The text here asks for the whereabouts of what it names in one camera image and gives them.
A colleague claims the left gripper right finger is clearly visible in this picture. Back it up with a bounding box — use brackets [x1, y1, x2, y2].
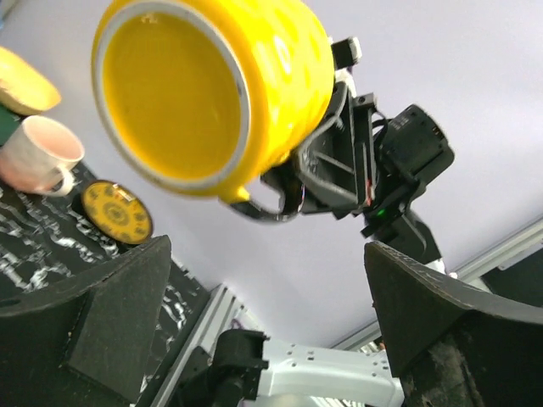
[364, 242, 542, 406]

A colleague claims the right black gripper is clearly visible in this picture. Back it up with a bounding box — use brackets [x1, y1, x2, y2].
[229, 82, 455, 237]

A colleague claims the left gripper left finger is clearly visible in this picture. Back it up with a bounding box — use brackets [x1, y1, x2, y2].
[1, 236, 171, 406]

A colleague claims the small yellow bowl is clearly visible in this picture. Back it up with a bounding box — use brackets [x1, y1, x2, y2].
[91, 1, 335, 204]

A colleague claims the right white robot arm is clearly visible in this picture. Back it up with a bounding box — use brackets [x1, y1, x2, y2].
[171, 81, 454, 406]

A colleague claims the pink mug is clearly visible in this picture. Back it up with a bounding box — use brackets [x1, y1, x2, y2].
[1, 115, 85, 197]

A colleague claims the black gold patterned plate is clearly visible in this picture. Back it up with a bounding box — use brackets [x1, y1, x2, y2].
[81, 180, 154, 245]

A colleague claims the dark green mat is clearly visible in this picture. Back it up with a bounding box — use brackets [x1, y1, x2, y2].
[0, 105, 22, 146]

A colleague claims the yellow square dish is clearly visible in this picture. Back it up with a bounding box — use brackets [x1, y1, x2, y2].
[1, 47, 62, 116]

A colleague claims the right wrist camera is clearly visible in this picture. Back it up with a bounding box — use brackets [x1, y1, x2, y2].
[331, 36, 362, 74]

